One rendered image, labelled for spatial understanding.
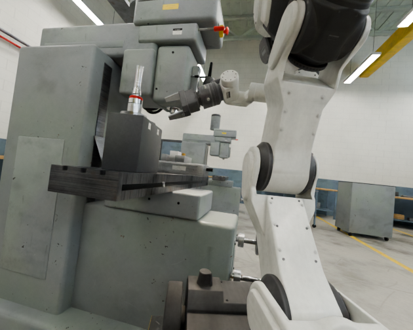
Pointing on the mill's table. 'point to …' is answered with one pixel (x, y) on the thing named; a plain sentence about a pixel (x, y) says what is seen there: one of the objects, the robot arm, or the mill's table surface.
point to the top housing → (183, 16)
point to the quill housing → (172, 74)
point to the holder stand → (131, 143)
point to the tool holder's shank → (137, 80)
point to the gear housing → (176, 37)
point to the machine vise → (165, 165)
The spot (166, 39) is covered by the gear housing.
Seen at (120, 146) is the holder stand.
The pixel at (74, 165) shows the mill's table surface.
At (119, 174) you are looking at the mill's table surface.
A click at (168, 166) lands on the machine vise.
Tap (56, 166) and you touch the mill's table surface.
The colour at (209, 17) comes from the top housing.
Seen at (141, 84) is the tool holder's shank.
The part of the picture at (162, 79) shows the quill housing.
